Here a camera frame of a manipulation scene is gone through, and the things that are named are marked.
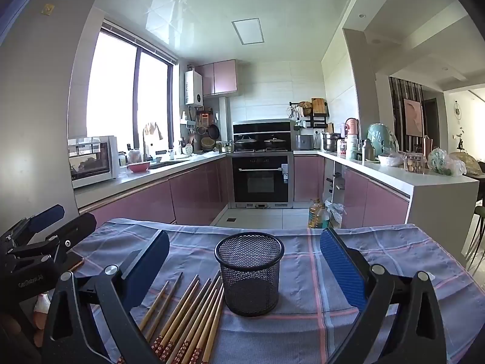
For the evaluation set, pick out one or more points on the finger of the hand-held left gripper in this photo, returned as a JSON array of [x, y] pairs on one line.
[[81, 229], [47, 216]]

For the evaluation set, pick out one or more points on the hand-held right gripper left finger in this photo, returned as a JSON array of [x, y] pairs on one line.
[[151, 269]]

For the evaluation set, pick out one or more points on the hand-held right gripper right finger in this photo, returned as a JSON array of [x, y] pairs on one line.
[[341, 269]]

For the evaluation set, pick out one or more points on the bunch of wooden chopsticks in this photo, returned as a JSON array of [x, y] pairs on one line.
[[206, 311]]

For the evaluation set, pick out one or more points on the black mesh holder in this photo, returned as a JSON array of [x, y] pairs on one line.
[[250, 284]]

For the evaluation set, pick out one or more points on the person's left hand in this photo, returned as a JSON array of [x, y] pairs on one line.
[[17, 330]]

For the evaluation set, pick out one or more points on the white tissue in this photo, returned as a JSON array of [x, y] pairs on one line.
[[42, 303]]

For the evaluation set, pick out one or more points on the smartphone with orange case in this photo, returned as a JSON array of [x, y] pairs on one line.
[[77, 262]]

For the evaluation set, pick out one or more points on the blue checked tablecloth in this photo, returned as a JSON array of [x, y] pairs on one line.
[[303, 292]]

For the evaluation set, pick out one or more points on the white plastic bag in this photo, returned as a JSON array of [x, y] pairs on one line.
[[337, 212]]

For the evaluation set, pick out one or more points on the yellow oil bottle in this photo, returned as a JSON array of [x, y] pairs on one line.
[[315, 216]]

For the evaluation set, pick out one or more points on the pink base cabinets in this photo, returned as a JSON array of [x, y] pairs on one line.
[[363, 197], [189, 193]]

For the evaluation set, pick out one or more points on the white toaster oven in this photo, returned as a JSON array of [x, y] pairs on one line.
[[110, 159]]

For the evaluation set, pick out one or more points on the pink bowl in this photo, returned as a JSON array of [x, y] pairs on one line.
[[139, 167]]

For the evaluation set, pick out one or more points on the grey refrigerator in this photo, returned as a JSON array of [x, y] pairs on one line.
[[38, 121]]

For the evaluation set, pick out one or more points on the steel sink faucet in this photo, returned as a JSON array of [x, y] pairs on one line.
[[145, 148]]

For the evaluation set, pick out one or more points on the white kitchen countertop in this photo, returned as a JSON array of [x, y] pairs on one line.
[[363, 167]]

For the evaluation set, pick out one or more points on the black built-in oven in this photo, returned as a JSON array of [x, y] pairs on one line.
[[261, 182]]

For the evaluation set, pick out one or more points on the white bowl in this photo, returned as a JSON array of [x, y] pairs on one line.
[[390, 160]]

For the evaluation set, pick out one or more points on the steel flask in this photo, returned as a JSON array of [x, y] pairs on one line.
[[367, 151]]

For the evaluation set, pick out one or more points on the beige cloth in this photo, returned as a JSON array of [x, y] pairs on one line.
[[153, 129]]

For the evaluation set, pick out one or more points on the steel stock pot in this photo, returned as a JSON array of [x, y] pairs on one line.
[[331, 142]]

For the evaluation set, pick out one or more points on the clear plastic food box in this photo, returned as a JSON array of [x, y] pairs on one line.
[[414, 163]]

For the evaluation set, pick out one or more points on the woven basket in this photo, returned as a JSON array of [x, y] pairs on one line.
[[208, 143]]

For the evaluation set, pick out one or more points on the dark chair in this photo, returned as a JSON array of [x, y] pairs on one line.
[[476, 235]]

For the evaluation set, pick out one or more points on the kitchen window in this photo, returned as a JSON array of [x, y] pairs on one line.
[[113, 91]]

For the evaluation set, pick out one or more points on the black wok with lid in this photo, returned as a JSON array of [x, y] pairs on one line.
[[274, 143], [246, 144]]

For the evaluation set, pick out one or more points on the pink thermos jug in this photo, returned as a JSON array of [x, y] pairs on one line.
[[351, 127]]

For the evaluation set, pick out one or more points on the plastic bag of greens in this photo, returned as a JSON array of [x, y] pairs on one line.
[[443, 163]]

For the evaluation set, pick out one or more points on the hanging frying pan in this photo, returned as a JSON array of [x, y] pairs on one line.
[[213, 131]]

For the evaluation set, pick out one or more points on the black range hood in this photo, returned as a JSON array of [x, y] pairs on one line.
[[261, 127]]

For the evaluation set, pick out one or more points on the wooden cutting board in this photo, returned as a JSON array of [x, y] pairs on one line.
[[318, 107]]

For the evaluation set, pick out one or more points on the woven food cover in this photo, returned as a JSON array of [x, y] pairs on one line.
[[464, 161]]

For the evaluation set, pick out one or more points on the dark striped partition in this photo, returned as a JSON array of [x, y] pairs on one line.
[[396, 113]]

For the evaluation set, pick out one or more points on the pink painting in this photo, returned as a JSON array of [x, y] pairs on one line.
[[413, 117]]

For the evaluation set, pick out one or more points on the white water heater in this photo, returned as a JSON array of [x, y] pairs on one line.
[[194, 89]]

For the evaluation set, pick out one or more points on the ceiling light panel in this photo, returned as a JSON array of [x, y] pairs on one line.
[[247, 31]]

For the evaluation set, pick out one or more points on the black wall rack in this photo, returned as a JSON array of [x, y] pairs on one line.
[[318, 121]]

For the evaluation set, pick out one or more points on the wall clock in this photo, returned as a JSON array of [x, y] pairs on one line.
[[458, 110]]

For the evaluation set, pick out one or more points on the pink wall cabinet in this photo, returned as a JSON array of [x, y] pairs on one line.
[[223, 77]]

